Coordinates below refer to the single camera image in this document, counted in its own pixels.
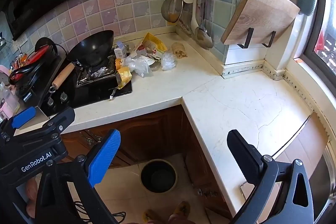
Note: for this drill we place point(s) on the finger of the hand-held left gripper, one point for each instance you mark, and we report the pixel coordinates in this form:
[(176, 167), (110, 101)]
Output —
[(23, 117), (63, 116)]

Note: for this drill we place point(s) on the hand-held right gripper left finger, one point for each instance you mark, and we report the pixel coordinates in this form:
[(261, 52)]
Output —
[(105, 158)]

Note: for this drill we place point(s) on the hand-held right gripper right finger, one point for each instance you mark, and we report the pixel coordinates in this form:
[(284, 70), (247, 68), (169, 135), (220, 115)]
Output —
[(242, 155)]

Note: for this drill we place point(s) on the dark round trash bin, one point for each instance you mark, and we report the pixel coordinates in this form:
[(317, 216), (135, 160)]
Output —
[(158, 176)]

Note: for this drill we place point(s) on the white milk carton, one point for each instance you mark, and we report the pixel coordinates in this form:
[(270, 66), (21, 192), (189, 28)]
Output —
[(120, 50)]

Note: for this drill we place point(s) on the person's left hand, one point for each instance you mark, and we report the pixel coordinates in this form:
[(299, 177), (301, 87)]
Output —
[(31, 190)]

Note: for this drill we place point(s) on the clear plastic bottle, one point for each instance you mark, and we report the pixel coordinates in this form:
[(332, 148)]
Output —
[(9, 98)]

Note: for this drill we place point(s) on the black glass gas stove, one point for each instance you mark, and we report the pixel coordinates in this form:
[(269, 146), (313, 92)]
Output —
[(86, 98)]

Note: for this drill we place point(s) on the pink container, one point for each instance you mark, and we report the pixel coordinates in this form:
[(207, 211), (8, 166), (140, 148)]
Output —
[(4, 75)]

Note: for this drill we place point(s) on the black red electric cooker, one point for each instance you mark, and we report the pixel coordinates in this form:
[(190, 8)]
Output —
[(26, 66)]

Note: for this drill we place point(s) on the brown wooden cabinet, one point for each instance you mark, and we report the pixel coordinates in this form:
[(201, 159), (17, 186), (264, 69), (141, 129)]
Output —
[(147, 129)]

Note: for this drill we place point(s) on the aluminium foil stove liner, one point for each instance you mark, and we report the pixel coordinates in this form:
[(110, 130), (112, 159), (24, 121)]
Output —
[(97, 74)]

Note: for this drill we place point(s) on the small dark wrapper scrap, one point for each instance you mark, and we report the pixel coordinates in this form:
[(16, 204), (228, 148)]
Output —
[(113, 95)]

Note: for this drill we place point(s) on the orange snack bags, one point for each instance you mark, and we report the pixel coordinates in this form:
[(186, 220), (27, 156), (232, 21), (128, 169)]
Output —
[(19, 61)]

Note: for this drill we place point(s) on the beige board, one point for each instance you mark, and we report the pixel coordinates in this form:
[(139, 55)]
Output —
[(299, 142)]

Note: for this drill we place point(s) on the yellow snack wrapper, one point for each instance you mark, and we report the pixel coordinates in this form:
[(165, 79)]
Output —
[(124, 78)]

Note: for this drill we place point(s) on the yellow slipper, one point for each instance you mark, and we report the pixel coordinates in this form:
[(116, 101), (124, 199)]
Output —
[(150, 216), (182, 208)]

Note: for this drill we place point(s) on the orange snack packet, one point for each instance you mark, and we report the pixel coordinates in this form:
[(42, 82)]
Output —
[(119, 62)]

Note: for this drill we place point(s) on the stainless steel sink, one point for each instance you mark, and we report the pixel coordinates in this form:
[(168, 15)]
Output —
[(328, 169)]

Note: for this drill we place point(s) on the clear plastic bag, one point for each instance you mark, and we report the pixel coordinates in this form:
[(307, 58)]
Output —
[(137, 65)]

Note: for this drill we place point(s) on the red white packet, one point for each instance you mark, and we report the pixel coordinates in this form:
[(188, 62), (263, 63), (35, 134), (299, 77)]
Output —
[(143, 49)]

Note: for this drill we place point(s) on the crumpled clear plastic wrap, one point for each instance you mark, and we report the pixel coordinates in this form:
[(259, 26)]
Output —
[(168, 61)]

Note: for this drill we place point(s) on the large yellow snack bag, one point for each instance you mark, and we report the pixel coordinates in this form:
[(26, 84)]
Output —
[(155, 41)]

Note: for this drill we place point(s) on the slotted steel skimmer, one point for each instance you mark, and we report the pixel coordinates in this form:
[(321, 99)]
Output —
[(185, 27)]

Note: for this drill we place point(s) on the wooden cutting board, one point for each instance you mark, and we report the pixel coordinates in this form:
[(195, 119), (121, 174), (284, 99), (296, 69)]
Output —
[(262, 11)]

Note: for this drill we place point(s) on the dark framed window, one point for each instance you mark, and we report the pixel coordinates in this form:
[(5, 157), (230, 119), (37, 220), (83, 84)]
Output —
[(320, 29)]

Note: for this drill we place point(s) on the teal utensil holder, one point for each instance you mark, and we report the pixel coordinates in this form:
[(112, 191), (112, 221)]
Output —
[(307, 2)]

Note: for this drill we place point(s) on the white wall socket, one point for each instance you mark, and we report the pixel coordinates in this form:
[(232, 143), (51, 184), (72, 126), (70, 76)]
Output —
[(20, 40)]

